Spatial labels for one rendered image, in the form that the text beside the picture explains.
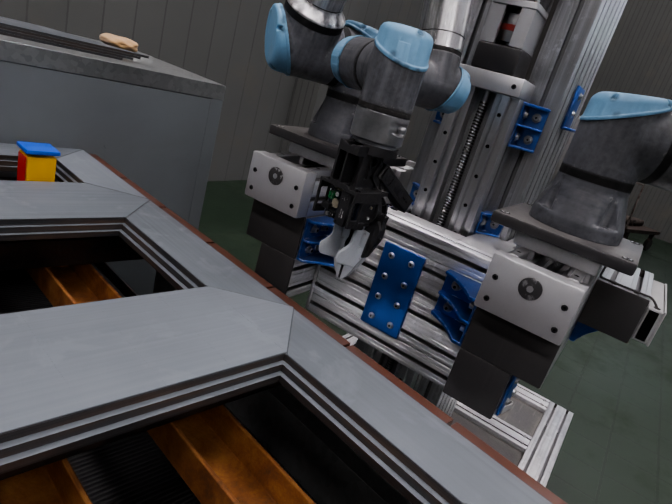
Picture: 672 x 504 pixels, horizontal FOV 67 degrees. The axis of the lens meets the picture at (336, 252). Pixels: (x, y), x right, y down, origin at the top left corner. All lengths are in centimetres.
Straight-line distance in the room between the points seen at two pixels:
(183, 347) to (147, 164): 93
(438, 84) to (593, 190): 30
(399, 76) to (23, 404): 54
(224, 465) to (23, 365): 28
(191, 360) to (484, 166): 68
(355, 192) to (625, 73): 981
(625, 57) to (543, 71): 934
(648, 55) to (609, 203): 955
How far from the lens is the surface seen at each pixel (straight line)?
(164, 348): 61
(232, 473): 71
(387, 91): 69
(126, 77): 141
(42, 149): 115
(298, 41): 100
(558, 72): 112
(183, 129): 151
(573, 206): 90
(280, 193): 98
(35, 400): 54
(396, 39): 70
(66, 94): 137
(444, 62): 85
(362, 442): 58
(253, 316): 71
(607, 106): 91
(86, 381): 56
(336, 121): 106
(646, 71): 1039
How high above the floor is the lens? 118
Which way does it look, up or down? 19 degrees down
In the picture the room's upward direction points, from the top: 16 degrees clockwise
